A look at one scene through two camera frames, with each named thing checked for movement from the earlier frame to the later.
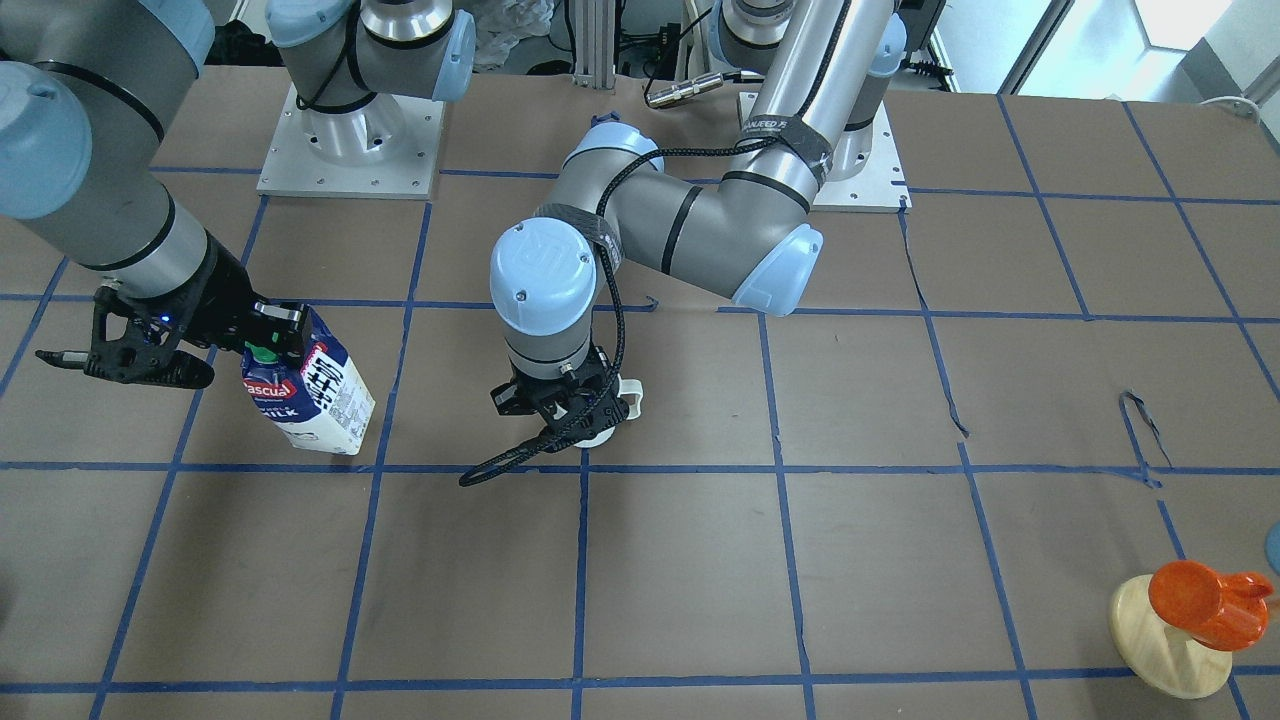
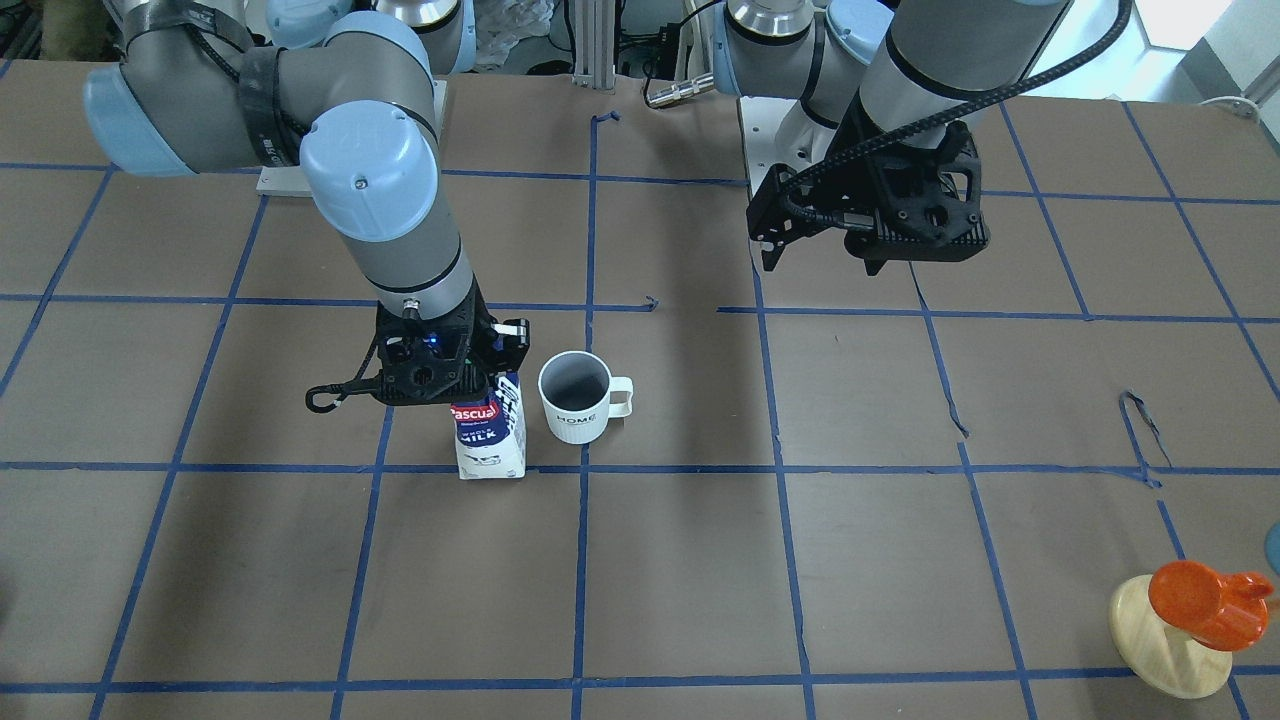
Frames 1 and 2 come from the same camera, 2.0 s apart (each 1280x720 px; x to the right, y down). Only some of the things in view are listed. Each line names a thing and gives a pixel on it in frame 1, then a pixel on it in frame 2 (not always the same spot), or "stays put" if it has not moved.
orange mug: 1223,612 stays put
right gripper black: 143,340 to 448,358
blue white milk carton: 321,404 to 490,433
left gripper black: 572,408 to 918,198
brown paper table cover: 913,494 stays put
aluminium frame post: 595,43 stays put
